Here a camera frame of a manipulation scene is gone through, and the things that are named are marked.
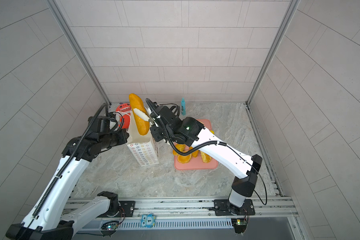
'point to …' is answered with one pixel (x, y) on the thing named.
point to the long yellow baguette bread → (143, 125)
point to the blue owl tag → (147, 221)
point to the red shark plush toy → (125, 109)
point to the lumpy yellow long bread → (205, 158)
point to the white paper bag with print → (145, 148)
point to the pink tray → (196, 162)
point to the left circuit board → (110, 225)
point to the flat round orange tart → (184, 159)
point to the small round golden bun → (180, 147)
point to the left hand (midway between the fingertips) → (133, 132)
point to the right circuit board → (239, 224)
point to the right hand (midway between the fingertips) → (153, 129)
